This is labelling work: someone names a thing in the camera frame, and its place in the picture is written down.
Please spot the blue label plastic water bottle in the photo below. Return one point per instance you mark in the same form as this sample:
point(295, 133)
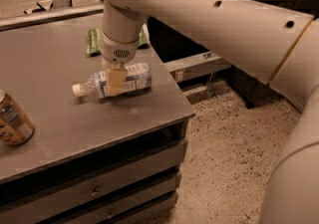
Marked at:
point(139, 77)

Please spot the grey drawer cabinet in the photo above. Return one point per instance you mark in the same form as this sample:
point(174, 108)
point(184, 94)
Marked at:
point(67, 181)

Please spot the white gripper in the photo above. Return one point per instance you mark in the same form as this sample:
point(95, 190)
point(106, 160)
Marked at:
point(117, 52)

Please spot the green chip bag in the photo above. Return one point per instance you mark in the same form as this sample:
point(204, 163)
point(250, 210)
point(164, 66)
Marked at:
point(94, 37)

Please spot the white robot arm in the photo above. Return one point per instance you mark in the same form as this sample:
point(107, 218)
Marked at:
point(292, 193)

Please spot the metal railing frame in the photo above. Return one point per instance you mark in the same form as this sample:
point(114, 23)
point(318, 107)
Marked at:
point(50, 12)

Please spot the brown drink can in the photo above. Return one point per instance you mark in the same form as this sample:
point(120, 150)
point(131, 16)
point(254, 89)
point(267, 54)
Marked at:
point(15, 127)

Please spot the grey metal beam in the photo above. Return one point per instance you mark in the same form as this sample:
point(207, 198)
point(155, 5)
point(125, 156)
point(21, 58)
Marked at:
point(196, 66)

